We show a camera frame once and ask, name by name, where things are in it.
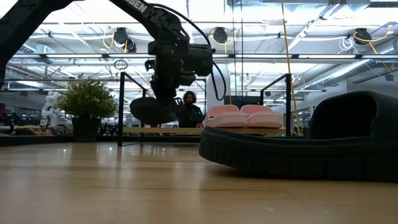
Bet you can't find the black table rail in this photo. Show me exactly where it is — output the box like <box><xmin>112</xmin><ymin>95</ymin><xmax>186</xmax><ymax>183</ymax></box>
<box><xmin>0</xmin><ymin>134</ymin><xmax>202</xmax><ymax>147</ymax></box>

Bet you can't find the large green potted plant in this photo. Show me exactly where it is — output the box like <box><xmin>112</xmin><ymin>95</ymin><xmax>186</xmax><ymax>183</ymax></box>
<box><xmin>55</xmin><ymin>77</ymin><xmax>118</xmax><ymax>143</ymax></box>

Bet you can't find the black ceiling cord reel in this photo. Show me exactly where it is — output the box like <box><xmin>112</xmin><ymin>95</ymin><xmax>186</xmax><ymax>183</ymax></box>
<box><xmin>353</xmin><ymin>27</ymin><xmax>392</xmax><ymax>47</ymax></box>
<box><xmin>112</xmin><ymin>27</ymin><xmax>138</xmax><ymax>54</ymax></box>
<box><xmin>212</xmin><ymin>27</ymin><xmax>229</xmax><ymax>45</ymax></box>

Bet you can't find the white building column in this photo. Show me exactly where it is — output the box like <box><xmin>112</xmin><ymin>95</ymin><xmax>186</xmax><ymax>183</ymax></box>
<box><xmin>206</xmin><ymin>63</ymin><xmax>231</xmax><ymax>110</ymax></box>

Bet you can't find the ceiling light track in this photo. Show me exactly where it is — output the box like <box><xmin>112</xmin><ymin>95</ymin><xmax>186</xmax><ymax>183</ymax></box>
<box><xmin>12</xmin><ymin>53</ymin><xmax>398</xmax><ymax>60</ymax></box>

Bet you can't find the person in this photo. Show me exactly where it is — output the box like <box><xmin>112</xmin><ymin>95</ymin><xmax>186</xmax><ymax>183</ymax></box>
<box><xmin>178</xmin><ymin>90</ymin><xmax>205</xmax><ymax>128</ymax></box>

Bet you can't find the pink slide sandal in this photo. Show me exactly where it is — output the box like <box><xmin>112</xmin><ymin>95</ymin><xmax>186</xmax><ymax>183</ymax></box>
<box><xmin>203</xmin><ymin>104</ymin><xmax>249</xmax><ymax>129</ymax></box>
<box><xmin>239</xmin><ymin>104</ymin><xmax>284</xmax><ymax>129</ymax></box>

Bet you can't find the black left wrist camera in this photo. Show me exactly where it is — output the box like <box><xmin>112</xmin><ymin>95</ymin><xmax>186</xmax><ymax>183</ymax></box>
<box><xmin>185</xmin><ymin>42</ymin><xmax>215</xmax><ymax>78</ymax></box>

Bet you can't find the dark grey slide sandal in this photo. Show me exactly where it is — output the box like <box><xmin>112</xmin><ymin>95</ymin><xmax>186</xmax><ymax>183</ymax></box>
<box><xmin>198</xmin><ymin>90</ymin><xmax>398</xmax><ymax>184</ymax></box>
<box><xmin>129</xmin><ymin>95</ymin><xmax>187</xmax><ymax>126</ymax></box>

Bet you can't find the white cable coil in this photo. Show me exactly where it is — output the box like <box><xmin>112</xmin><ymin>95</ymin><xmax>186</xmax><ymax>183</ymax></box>
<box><xmin>338</xmin><ymin>36</ymin><xmax>354</xmax><ymax>54</ymax></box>

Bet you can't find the black monitor screen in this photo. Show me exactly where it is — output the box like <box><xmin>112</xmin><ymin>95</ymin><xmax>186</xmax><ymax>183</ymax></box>
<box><xmin>231</xmin><ymin>95</ymin><xmax>262</xmax><ymax>108</ymax></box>

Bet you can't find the wooden background table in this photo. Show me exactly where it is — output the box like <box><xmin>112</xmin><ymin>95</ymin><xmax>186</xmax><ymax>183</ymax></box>
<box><xmin>0</xmin><ymin>124</ymin><xmax>74</xmax><ymax>136</ymax></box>

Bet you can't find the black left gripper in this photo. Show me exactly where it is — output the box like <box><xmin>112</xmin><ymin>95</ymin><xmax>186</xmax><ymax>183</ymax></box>
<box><xmin>144</xmin><ymin>39</ymin><xmax>196</xmax><ymax>101</ymax></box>

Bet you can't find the yellow vertical pole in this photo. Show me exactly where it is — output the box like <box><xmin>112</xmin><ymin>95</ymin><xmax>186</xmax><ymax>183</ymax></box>
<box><xmin>280</xmin><ymin>0</ymin><xmax>302</xmax><ymax>137</ymax></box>

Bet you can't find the black frame wooden shelf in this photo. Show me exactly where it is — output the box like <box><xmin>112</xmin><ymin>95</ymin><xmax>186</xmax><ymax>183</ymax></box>
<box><xmin>117</xmin><ymin>72</ymin><xmax>293</xmax><ymax>147</ymax></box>

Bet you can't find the silver ventilation duct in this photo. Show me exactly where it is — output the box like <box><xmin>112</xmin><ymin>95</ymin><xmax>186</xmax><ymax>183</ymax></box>
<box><xmin>303</xmin><ymin>58</ymin><xmax>398</xmax><ymax>91</ymax></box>

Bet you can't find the black hanging cable ring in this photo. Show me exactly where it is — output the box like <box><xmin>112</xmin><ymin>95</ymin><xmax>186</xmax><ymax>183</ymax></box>
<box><xmin>113</xmin><ymin>59</ymin><xmax>129</xmax><ymax>71</ymax></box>

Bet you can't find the black hanging cord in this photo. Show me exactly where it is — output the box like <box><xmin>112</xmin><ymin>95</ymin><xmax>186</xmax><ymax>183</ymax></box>
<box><xmin>240</xmin><ymin>0</ymin><xmax>244</xmax><ymax>97</ymax></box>
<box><xmin>231</xmin><ymin>0</ymin><xmax>236</xmax><ymax>97</ymax></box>

